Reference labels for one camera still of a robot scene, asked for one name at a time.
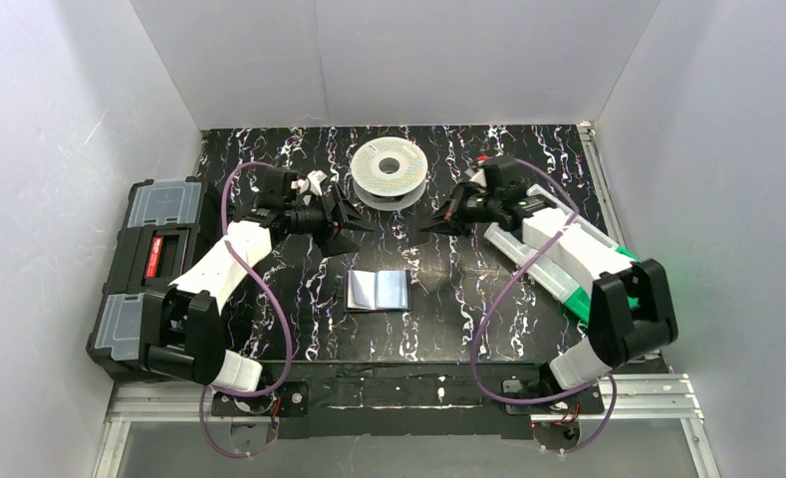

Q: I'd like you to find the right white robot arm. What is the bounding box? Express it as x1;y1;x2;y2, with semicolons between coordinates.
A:
419;181;678;405

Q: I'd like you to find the white filament spool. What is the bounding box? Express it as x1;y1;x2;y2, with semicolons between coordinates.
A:
350;136;428;212

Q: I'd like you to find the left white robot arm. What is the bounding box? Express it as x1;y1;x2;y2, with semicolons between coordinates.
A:
138;185;374;397

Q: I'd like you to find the black plastic toolbox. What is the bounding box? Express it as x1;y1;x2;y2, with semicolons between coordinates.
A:
86;176;220;382

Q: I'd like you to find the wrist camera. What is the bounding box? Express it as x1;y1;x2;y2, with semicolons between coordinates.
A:
256;167;299;210
481;155;530;201

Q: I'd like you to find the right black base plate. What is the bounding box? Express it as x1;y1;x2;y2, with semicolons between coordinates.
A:
501;376;605;418

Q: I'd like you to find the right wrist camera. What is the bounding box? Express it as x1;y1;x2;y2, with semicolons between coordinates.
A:
481;155;530;201

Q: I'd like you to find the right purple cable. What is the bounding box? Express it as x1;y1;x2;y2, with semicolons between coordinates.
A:
468;156;619;456

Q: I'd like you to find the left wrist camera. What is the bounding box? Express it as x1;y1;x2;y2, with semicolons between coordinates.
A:
256;167;299;210

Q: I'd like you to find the green plastic bin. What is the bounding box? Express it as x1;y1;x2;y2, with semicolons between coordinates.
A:
563;246;642;327

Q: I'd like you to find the purple cable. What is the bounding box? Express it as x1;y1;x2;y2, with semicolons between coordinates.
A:
196;160;296;460
468;156;619;456

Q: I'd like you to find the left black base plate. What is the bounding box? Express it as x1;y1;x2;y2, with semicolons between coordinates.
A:
210;381;310;418

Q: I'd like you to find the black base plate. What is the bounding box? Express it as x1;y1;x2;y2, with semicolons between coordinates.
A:
501;376;605;418
210;381;310;418

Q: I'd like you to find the aluminium frame rail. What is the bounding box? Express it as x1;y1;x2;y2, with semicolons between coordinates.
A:
94;373;720;477

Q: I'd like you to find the white plastic bin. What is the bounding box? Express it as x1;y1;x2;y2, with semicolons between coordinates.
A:
483;184;622;305

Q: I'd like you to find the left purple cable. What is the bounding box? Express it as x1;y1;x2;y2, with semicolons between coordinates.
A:
196;160;296;460

